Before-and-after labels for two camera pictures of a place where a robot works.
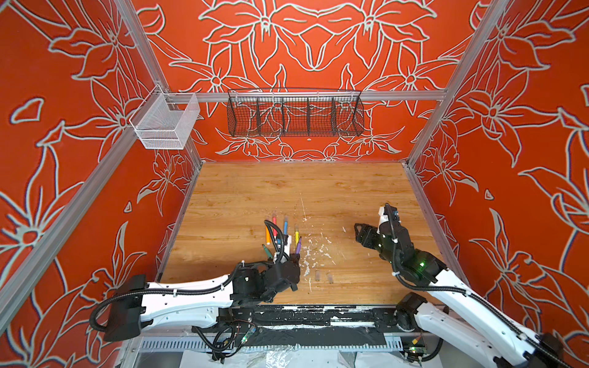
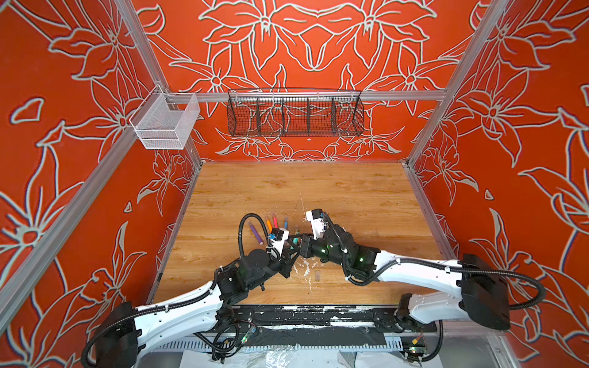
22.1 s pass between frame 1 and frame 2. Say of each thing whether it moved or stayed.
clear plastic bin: stayed
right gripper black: moved
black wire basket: stayed
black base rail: stayed
